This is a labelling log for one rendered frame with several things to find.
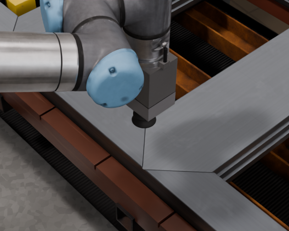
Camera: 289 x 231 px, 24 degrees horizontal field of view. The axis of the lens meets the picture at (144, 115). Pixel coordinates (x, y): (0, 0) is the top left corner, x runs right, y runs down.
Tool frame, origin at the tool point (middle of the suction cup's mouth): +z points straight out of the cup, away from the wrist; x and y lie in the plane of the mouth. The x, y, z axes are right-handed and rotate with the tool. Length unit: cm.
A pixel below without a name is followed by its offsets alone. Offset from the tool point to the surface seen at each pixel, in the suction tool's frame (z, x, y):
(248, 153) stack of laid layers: 11.2, -16.2, -12.2
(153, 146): 9.9, -3.3, 0.5
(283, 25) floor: 94, -150, 67
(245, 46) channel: 27, -57, 21
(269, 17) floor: 94, -150, 75
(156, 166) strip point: 9.9, -0.2, -3.4
